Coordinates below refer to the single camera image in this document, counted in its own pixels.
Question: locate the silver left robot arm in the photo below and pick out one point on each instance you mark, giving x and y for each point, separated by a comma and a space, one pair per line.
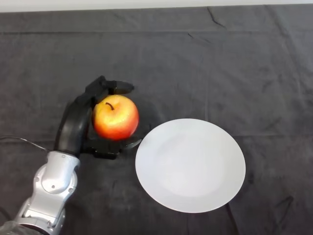
49, 186

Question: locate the red yellow apple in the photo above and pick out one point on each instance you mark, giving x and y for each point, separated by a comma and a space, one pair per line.
116, 120

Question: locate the black table cloth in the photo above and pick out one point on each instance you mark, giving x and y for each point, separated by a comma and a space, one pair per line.
195, 61

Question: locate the white round plate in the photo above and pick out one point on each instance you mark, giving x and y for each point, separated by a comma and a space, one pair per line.
190, 166

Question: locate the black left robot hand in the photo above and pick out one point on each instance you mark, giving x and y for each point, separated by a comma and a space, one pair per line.
72, 124

